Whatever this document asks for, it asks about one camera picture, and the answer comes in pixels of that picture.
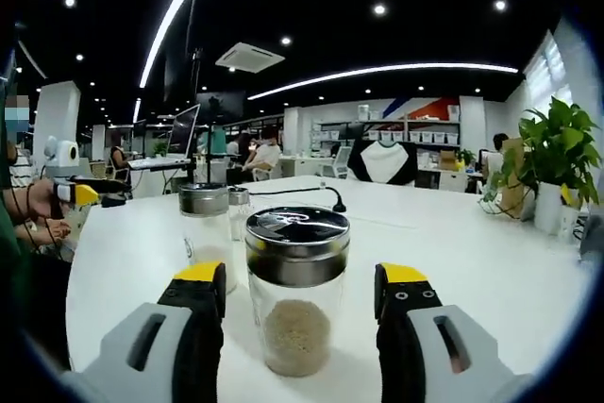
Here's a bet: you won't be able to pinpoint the white mesh office chair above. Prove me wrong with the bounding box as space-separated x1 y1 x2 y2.
320 145 353 179

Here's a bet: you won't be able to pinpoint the teal panel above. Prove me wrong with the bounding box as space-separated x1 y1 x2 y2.
205 126 227 159

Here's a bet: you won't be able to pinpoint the white office desk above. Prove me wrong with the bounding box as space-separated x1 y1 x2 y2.
277 157 327 182

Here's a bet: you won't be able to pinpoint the tall seasoning bottle white grains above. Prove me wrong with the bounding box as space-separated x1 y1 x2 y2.
177 182 240 295

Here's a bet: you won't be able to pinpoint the person's left hand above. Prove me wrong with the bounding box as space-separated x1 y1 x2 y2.
26 179 65 221

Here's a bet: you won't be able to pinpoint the short seasoning bottle white crystals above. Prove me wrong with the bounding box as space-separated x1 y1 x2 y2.
227 187 251 243

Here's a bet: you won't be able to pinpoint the tall seasoning bottle brown grains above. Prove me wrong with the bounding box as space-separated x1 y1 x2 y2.
243 207 353 378

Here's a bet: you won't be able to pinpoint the long ceiling light strip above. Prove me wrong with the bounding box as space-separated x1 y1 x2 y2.
247 62 519 101
139 0 223 89

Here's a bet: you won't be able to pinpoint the black power cable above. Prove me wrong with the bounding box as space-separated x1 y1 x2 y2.
247 184 349 214

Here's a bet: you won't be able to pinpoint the row of white storage bins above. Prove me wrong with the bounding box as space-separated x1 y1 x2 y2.
314 104 461 145

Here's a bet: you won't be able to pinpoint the brown paper bag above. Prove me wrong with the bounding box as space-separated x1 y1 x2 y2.
499 137 526 220

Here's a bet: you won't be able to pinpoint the person's dark green shirt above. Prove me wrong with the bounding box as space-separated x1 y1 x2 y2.
0 157 37 328

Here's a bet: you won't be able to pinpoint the ceiling air conditioner cassette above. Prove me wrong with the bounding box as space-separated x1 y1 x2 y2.
215 42 287 74

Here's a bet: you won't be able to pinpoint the green potted plant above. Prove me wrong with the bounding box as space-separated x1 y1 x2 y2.
478 96 601 237

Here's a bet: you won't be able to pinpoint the small white cup yellow tag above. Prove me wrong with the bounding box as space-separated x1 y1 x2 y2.
559 184 581 239

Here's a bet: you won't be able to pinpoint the white window blind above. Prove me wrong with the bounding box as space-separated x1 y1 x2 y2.
523 29 570 102

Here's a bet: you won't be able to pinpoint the dark wall television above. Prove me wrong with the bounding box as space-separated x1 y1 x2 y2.
195 90 246 119

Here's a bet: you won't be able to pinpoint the white open laptop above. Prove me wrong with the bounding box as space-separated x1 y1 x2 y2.
126 104 202 171

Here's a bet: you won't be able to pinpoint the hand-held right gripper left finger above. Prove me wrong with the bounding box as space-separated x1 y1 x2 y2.
59 260 227 403

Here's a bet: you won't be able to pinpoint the black laptop stand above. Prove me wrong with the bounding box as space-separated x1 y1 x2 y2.
162 164 197 193

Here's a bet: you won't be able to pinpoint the black tall stand pole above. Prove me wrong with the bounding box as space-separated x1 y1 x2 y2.
186 0 205 92

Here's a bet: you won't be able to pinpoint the grey storage shelf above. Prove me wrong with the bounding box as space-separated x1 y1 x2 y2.
310 103 462 159

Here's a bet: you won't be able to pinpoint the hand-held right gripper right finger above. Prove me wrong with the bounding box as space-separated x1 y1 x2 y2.
374 261 534 403

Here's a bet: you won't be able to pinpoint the black white raglan shirt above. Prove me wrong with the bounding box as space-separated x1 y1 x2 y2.
347 140 419 186

